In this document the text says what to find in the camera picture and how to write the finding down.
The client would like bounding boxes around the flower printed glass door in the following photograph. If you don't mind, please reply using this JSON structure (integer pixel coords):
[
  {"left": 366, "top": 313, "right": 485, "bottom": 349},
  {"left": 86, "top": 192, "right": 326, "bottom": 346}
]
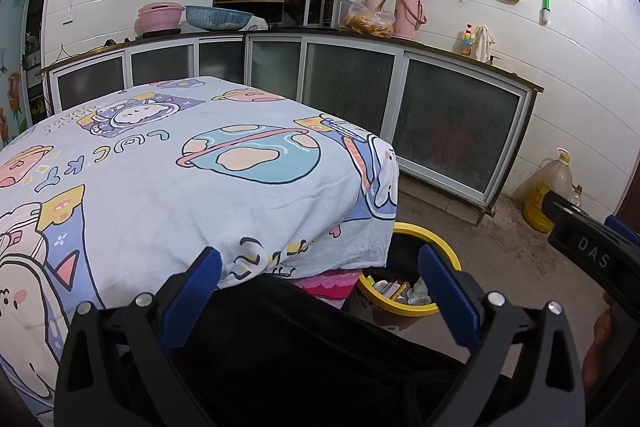
[{"left": 0, "top": 0, "right": 33, "bottom": 148}]

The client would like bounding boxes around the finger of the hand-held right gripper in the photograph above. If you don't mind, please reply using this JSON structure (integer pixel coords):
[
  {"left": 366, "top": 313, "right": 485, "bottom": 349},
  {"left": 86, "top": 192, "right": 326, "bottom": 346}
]
[
  {"left": 542, "top": 191, "right": 640, "bottom": 308},
  {"left": 603, "top": 215, "right": 640, "bottom": 248}
]

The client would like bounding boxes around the pink basin with lid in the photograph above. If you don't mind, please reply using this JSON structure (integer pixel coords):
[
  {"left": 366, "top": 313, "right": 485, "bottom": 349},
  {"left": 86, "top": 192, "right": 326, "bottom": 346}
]
[{"left": 137, "top": 3, "right": 186, "bottom": 35}]

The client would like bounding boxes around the yellow trash bin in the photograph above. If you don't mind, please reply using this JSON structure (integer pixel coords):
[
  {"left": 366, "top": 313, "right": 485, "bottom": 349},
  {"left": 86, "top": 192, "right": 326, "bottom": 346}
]
[{"left": 356, "top": 222, "right": 463, "bottom": 319}]

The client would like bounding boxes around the person's right hand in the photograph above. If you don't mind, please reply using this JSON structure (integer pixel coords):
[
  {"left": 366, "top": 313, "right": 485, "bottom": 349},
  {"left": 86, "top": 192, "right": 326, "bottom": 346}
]
[{"left": 581, "top": 297, "right": 617, "bottom": 400}]

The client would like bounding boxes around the pink lace cloth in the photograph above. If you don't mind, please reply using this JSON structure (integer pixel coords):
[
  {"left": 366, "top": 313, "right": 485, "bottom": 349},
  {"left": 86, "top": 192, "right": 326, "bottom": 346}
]
[{"left": 295, "top": 271, "right": 363, "bottom": 303}]

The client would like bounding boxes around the cartoon printed tablecloth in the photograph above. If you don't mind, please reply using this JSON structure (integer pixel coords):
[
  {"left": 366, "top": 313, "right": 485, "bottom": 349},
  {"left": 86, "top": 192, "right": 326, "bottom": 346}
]
[{"left": 0, "top": 76, "right": 400, "bottom": 427}]

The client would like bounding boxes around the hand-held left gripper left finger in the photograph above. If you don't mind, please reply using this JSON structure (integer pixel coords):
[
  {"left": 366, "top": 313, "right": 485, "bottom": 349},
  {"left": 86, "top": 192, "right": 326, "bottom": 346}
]
[{"left": 54, "top": 246, "right": 223, "bottom": 427}]

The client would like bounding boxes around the black microwave oven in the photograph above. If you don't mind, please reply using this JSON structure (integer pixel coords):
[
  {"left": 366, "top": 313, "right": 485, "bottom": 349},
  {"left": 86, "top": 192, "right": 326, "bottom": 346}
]
[{"left": 282, "top": 0, "right": 351, "bottom": 30}]

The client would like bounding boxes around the bag of fried snacks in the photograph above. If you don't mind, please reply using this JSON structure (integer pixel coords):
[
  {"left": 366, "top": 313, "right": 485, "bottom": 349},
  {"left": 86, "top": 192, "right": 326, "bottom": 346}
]
[{"left": 339, "top": 0, "right": 396, "bottom": 38}]

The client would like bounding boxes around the glass fronted kitchen cabinet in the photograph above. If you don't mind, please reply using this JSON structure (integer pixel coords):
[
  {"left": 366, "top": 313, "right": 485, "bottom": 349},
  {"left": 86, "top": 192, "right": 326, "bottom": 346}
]
[{"left": 40, "top": 29, "right": 545, "bottom": 210}]

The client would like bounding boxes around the person's black clothing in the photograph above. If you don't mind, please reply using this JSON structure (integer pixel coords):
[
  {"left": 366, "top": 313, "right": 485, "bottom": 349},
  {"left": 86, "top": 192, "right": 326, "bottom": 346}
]
[{"left": 170, "top": 277, "right": 501, "bottom": 427}]

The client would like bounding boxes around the large cooking oil bottle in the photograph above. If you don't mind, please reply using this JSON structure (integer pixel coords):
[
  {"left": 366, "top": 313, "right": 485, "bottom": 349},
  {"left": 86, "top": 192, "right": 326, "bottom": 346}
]
[{"left": 522, "top": 148, "right": 573, "bottom": 233}]

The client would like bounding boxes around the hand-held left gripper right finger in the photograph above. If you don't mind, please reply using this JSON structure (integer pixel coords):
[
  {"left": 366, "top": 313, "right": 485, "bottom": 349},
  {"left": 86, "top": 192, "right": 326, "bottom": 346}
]
[{"left": 417, "top": 244, "right": 586, "bottom": 427}]

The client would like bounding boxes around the beige hanging cloth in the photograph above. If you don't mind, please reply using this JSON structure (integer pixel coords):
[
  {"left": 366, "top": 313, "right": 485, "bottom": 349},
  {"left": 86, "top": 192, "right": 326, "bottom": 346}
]
[{"left": 472, "top": 25, "right": 497, "bottom": 62}]

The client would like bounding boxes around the blue plastic basket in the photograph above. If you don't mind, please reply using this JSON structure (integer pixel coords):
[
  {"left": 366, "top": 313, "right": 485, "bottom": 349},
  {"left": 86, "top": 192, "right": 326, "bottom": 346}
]
[{"left": 184, "top": 5, "right": 255, "bottom": 32}]

